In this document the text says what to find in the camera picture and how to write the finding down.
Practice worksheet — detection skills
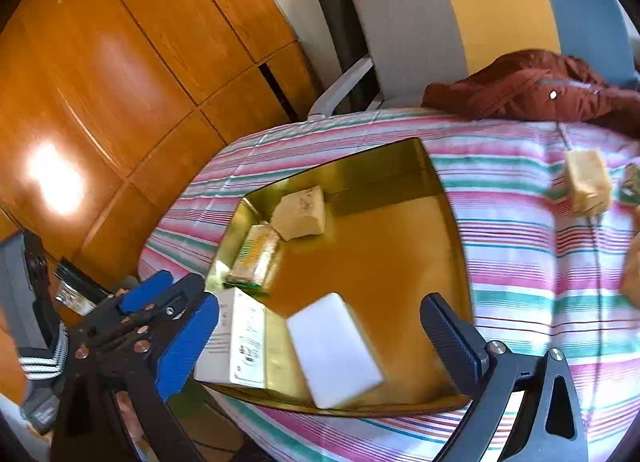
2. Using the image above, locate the dark red jacket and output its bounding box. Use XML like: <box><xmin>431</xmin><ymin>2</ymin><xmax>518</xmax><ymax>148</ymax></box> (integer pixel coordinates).
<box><xmin>422</xmin><ymin>49</ymin><xmax>640</xmax><ymax>140</ymax></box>

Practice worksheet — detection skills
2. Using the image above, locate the grey yellow blue chair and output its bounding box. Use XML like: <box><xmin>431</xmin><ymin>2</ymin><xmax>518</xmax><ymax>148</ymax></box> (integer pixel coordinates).
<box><xmin>306</xmin><ymin>0</ymin><xmax>640</xmax><ymax>117</ymax></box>

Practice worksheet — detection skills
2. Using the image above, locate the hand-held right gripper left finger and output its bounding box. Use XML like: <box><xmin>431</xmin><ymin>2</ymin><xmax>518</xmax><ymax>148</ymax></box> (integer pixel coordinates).
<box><xmin>50</xmin><ymin>293</ymin><xmax>221</xmax><ymax>462</ymax></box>

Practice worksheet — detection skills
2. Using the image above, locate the white carton box green print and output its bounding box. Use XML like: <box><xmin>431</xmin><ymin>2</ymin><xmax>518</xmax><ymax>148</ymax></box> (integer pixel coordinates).
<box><xmin>192</xmin><ymin>288</ymin><xmax>268</xmax><ymax>389</ymax></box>

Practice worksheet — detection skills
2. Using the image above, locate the green snack packet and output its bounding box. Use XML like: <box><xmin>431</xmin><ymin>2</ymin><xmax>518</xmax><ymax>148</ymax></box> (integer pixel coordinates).
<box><xmin>620</xmin><ymin>162</ymin><xmax>640</xmax><ymax>205</ymax></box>
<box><xmin>225</xmin><ymin>224</ymin><xmax>281</xmax><ymax>291</ymax></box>

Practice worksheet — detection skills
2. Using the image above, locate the striped tablecloth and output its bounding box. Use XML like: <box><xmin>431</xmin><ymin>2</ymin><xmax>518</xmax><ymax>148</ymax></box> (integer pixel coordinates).
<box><xmin>136</xmin><ymin>108</ymin><xmax>640</xmax><ymax>462</ymax></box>

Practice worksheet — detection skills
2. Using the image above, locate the white foam block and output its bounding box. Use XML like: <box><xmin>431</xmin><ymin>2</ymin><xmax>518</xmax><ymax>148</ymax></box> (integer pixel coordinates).
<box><xmin>286</xmin><ymin>292</ymin><xmax>386</xmax><ymax>410</ymax></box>

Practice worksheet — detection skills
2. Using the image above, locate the yellow sponge piece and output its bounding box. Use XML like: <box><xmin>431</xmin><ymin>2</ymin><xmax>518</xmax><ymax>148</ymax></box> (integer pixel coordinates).
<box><xmin>564</xmin><ymin>149</ymin><xmax>613</xmax><ymax>217</ymax></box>
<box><xmin>270</xmin><ymin>185</ymin><xmax>327</xmax><ymax>241</ymax></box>

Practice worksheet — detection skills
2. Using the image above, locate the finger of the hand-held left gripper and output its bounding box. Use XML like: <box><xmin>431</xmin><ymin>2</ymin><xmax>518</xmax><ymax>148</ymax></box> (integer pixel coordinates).
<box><xmin>80</xmin><ymin>269</ymin><xmax>174</xmax><ymax>343</ymax></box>
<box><xmin>145</xmin><ymin>273</ymin><xmax>206</xmax><ymax>328</ymax></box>

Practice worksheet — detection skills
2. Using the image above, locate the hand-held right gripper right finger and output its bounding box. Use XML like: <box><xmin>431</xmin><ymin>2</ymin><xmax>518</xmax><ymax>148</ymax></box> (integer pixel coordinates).
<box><xmin>420</xmin><ymin>292</ymin><xmax>590</xmax><ymax>462</ymax></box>

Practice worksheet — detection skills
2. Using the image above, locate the black rolled mat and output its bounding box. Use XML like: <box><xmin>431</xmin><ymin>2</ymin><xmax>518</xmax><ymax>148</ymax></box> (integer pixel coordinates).
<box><xmin>310</xmin><ymin>0</ymin><xmax>381</xmax><ymax>112</ymax></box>

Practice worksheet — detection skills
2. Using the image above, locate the gold metal tray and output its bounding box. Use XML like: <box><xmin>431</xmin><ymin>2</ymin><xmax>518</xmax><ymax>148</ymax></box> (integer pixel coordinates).
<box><xmin>202</xmin><ymin>138</ymin><xmax>476</xmax><ymax>417</ymax></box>

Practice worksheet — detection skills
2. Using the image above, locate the wooden wardrobe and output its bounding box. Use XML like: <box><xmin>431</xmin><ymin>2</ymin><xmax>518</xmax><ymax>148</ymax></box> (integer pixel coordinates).
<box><xmin>0</xmin><ymin>0</ymin><xmax>326</xmax><ymax>393</ymax></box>

